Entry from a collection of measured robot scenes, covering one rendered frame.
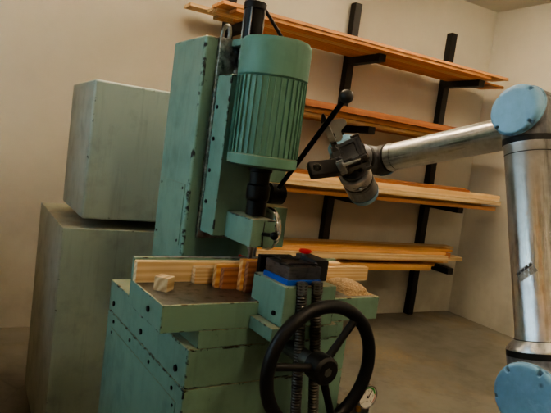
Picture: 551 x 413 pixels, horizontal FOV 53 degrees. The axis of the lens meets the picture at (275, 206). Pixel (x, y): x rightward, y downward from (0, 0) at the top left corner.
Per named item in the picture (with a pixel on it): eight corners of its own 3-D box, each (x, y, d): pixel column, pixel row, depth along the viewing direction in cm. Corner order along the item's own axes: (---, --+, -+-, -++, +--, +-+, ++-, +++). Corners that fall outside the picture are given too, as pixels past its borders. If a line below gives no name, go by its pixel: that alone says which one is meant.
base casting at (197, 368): (181, 391, 118) (186, 349, 117) (107, 308, 166) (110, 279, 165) (343, 369, 142) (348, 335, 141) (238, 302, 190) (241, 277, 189)
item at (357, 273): (193, 283, 133) (195, 267, 133) (190, 281, 135) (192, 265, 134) (366, 280, 163) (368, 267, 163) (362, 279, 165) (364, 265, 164)
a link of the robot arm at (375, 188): (344, 187, 172) (356, 214, 167) (334, 170, 161) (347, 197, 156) (371, 174, 170) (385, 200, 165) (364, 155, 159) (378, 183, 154)
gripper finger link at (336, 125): (339, 102, 142) (351, 133, 146) (317, 111, 143) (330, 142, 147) (339, 106, 139) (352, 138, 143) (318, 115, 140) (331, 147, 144)
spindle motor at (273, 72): (248, 167, 127) (265, 29, 124) (214, 161, 142) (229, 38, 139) (309, 174, 137) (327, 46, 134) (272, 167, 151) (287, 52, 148)
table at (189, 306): (175, 351, 105) (179, 320, 104) (126, 303, 130) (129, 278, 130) (403, 331, 138) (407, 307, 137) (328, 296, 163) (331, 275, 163)
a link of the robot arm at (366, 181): (337, 170, 160) (347, 197, 156) (333, 162, 156) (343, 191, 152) (366, 158, 159) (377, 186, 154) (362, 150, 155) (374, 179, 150)
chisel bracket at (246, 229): (248, 253, 135) (252, 219, 134) (222, 242, 147) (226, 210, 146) (273, 254, 139) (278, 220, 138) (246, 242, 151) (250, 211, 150)
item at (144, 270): (134, 282, 127) (137, 261, 127) (132, 280, 129) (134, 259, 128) (338, 279, 160) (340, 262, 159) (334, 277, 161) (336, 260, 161)
